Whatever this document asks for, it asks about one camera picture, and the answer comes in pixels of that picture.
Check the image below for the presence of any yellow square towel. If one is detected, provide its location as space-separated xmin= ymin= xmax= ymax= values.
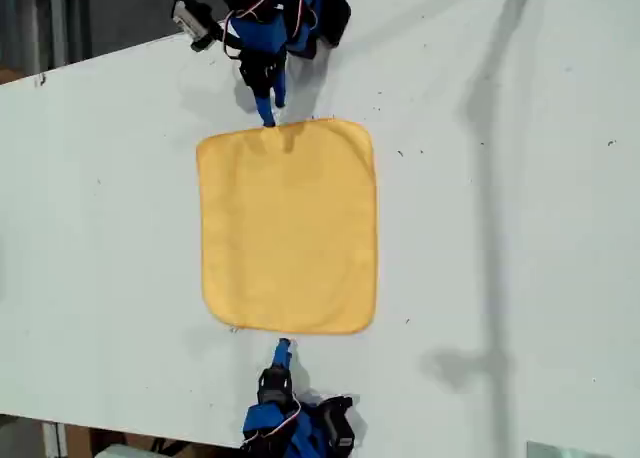
xmin=195 ymin=118 xmax=379 ymax=337

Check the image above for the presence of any white table leg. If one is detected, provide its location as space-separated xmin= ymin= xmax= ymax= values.
xmin=42 ymin=421 xmax=69 ymax=458

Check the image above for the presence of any red white black servo wire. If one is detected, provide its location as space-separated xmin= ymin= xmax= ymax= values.
xmin=244 ymin=397 xmax=302 ymax=442
xmin=292 ymin=0 xmax=320 ymax=35
xmin=222 ymin=10 xmax=247 ymax=60

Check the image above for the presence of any black camera stalk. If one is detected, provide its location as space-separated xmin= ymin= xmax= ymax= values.
xmin=190 ymin=23 xmax=225 ymax=53
xmin=303 ymin=392 xmax=352 ymax=415

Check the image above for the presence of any black camera box white label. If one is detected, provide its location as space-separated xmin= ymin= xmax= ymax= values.
xmin=319 ymin=396 xmax=357 ymax=450

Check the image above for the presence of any grey black camera box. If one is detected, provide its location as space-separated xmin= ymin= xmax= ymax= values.
xmin=172 ymin=0 xmax=215 ymax=39

